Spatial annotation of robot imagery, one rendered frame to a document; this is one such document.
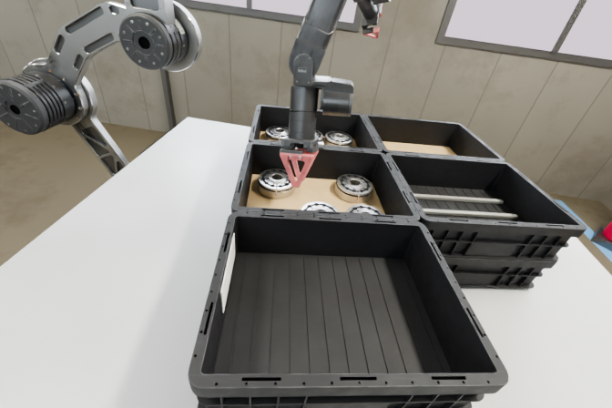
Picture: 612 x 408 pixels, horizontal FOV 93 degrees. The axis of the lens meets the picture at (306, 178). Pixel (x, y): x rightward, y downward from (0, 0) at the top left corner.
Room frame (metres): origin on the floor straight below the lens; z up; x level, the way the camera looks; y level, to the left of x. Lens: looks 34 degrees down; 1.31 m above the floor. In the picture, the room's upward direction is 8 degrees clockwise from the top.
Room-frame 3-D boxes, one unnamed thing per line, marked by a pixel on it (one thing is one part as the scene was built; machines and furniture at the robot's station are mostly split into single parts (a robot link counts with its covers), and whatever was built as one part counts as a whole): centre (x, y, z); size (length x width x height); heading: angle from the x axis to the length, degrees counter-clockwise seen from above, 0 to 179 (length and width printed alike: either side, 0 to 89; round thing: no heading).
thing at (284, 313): (0.30, -0.08, 0.87); 0.40 x 0.30 x 0.11; 97
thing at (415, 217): (0.60, -0.04, 0.92); 0.40 x 0.30 x 0.02; 97
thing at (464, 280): (0.65, -0.44, 0.76); 0.40 x 0.30 x 0.12; 97
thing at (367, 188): (0.68, -0.14, 0.86); 0.10 x 0.10 x 0.01
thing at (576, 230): (0.65, -0.44, 0.92); 0.40 x 0.30 x 0.02; 97
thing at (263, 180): (0.66, 0.08, 0.86); 0.10 x 0.10 x 0.01
